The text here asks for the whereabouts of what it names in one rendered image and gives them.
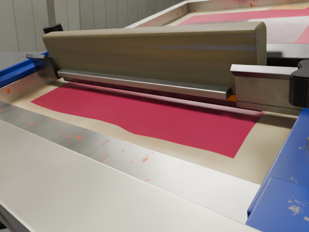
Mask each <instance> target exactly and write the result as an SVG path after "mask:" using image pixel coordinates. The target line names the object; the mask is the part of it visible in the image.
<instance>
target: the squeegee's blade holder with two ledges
mask: <svg viewBox="0 0 309 232"><path fill-rule="evenodd" d="M57 73H58V75H59V76H60V77H67V78H74V79H80V80H87V81H96V82H102V83H109V84H115V85H122V86H129V87H138V88H144V89H151V90H157V91H164V92H171V93H180V94H186V95H193V96H200V97H206V98H213V99H222V100H227V99H228V98H229V97H230V96H231V88H230V87H222V86H213V85H204V84H196V83H187V82H178V81H167V80H158V79H149V78H141V77H132V76H124V75H112V74H103V73H95V72H86V71H77V70H66V69H61V70H59V71H58V72H57Z"/></svg>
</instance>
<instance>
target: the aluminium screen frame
mask: <svg viewBox="0 0 309 232"><path fill-rule="evenodd" d="M308 2H309V0H186V1H183V2H181V3H179V4H177V5H174V6H172V7H170V8H167V9H165V10H163V11H161V12H159V13H157V14H154V15H152V16H150V17H147V18H145V19H143V20H141V21H138V22H136V23H134V24H132V25H129V26H127V27H125V28H140V27H158V26H164V25H166V24H168V23H170V22H172V21H174V20H176V19H178V18H180V17H182V16H184V15H186V14H188V13H190V12H205V11H216V10H227V9H238V8H249V7H260V6H275V5H286V4H297V3H308ZM55 80H56V79H50V78H44V77H39V75H38V73H37V71H35V72H33V73H31V74H29V75H26V76H24V77H22V78H20V79H18V80H15V81H13V82H11V83H9V84H6V85H4V86H2V87H0V120H2V121H4V122H7V123H9V124H11V125H14V126H16V127H18V128H21V129H23V130H25V131H28V132H30V133H33V134H35V135H37V136H40V137H42V138H44V139H46V140H49V141H51V142H53V143H56V144H58V145H61V146H63V147H65V148H68V149H70V150H72V151H75V152H77V153H79V154H82V155H84V156H86V157H89V158H91V159H93V160H96V161H98V162H100V163H103V164H105V165H107V166H110V167H112V168H115V169H117V170H119V171H121V172H124V173H126V174H128V175H131V176H133V177H135V178H138V179H140V180H143V181H145V182H147V183H150V184H152V185H154V186H156V187H159V188H161V189H163V190H166V191H168V192H171V193H173V194H175V195H178V196H180V197H182V198H185V199H187V200H190V201H192V202H194V203H196V204H199V205H201V206H203V207H206V208H208V209H210V210H213V211H215V212H217V213H220V214H222V215H225V216H227V217H229V218H231V219H234V220H236V221H238V222H241V223H243V224H245V223H246V221H247V210H248V208H249V206H250V204H251V202H252V201H253V199H254V197H255V195H256V193H257V191H258V190H259V187H260V186H261V185H260V184H257V183H254V182H251V181H248V180H244V179H241V178H238V177H235V176H232V175H229V174H226V173H223V172H219V171H216V170H214V169H211V168H207V167H204V166H201V165H198V164H195V163H192V162H188V161H185V160H182V159H179V158H176V157H173V156H170V155H167V154H164V153H161V152H158V151H154V150H151V149H148V148H145V147H142V146H139V145H136V144H133V143H129V142H126V141H123V140H120V139H117V138H114V137H111V136H108V135H105V134H102V133H98V132H95V131H92V130H89V129H86V128H83V127H79V126H76V125H74V124H71V123H67V122H64V121H61V120H58V119H55V118H52V117H49V116H45V115H42V114H39V113H36V112H33V111H30V110H27V109H24V108H21V107H17V106H14V105H11V104H10V103H12V102H14V101H16V100H18V99H20V98H22V97H24V96H26V95H28V94H30V93H32V92H33V91H35V90H37V89H39V88H41V87H43V86H45V85H47V84H49V83H51V82H53V81H55Z"/></svg>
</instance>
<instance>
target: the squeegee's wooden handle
mask: <svg viewBox="0 0 309 232"><path fill-rule="evenodd" d="M42 40H43V42H44V44H45V46H46V49H47V51H48V54H49V56H50V57H51V58H52V59H53V61H54V63H55V66H56V68H57V70H58V71H59V70H61V69H66V70H77V71H86V72H95V73H103V74H112V75H124V76H132V77H141V78H149V79H158V80H167V81H178V82H187V83H196V84H204V85H213V86H222V87H230V88H231V95H236V92H235V76H234V75H233V74H232V73H231V72H230V69H231V65H232V64H244V65H263V66H267V28H266V25H265V23H264V22H263V21H259V22H241V23H214V24H195V25H177V26H158V27H140V28H121V29H94V30H76V31H57V32H50V33H47V34H45V35H43V36H42Z"/></svg>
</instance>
